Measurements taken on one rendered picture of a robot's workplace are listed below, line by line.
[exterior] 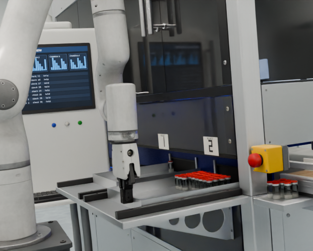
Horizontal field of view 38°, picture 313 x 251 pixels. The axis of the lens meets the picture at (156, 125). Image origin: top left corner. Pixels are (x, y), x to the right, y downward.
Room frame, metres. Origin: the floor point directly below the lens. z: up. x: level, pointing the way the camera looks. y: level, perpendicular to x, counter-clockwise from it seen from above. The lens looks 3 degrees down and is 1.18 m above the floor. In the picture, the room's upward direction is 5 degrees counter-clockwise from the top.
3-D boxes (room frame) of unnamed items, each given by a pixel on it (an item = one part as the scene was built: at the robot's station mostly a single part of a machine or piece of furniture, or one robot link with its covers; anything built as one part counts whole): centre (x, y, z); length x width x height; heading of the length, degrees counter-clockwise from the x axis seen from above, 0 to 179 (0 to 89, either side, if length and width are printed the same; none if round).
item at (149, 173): (1.75, 0.06, 0.90); 0.34 x 0.26 x 0.04; 116
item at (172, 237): (2.25, 0.20, 0.73); 1.98 x 0.01 x 0.25; 26
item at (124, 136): (1.27, 0.09, 1.09); 0.09 x 0.08 x 0.03; 26
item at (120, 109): (1.28, 0.10, 1.17); 0.09 x 0.08 x 0.13; 24
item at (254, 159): (1.25, -0.27, 0.99); 0.04 x 0.04 x 0.04; 26
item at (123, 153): (1.27, 0.10, 1.03); 0.10 x 0.08 x 0.11; 26
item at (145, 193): (1.41, -0.03, 0.90); 0.34 x 0.26 x 0.04; 117
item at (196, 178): (1.45, -0.11, 0.90); 0.18 x 0.02 x 0.05; 27
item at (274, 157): (1.27, -0.31, 0.99); 0.08 x 0.07 x 0.07; 116
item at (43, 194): (1.93, 0.44, 0.82); 0.40 x 0.14 x 0.02; 110
